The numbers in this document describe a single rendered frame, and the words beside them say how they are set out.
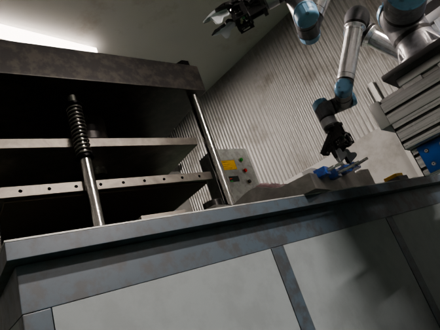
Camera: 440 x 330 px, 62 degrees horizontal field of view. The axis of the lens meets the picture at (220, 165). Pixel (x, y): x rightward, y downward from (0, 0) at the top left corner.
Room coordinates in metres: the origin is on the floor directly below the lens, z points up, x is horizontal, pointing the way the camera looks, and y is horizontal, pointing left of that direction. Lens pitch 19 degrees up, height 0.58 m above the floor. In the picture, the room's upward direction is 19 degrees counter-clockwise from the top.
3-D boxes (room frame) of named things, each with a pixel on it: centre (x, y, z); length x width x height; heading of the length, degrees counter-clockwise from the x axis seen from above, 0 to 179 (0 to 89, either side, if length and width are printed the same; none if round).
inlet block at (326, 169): (1.19, -0.32, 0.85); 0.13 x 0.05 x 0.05; 58
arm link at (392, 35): (1.03, -0.70, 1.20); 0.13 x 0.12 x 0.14; 164
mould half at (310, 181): (1.37, -0.11, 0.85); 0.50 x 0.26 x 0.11; 58
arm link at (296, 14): (1.00, -0.42, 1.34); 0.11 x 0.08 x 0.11; 164
